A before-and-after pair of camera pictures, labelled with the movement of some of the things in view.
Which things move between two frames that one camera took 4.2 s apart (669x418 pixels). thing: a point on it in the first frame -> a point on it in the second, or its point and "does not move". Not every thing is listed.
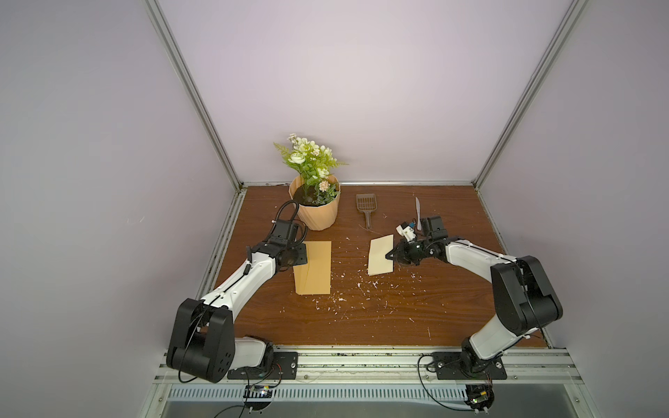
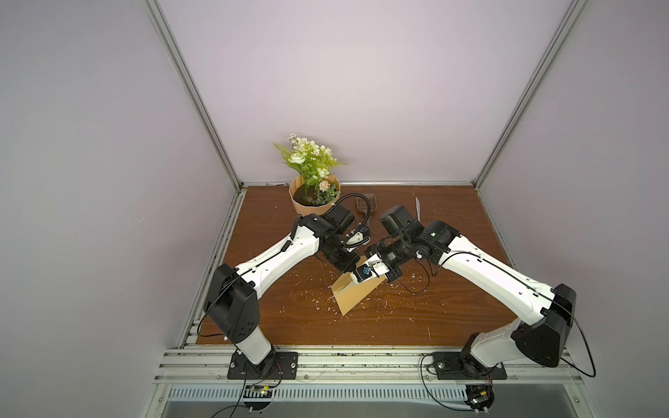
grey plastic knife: x=418 y=207 does not move
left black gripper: x=300 y=248 -> x=344 y=266
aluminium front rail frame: x=401 y=366 does not move
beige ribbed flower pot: x=318 y=204 does not move
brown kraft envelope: x=314 y=276 -> x=348 y=293
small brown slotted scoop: x=368 y=203 does not move
